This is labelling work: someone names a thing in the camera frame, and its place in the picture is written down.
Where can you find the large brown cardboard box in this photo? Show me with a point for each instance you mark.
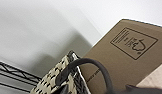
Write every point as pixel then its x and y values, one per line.
pixel 123 56

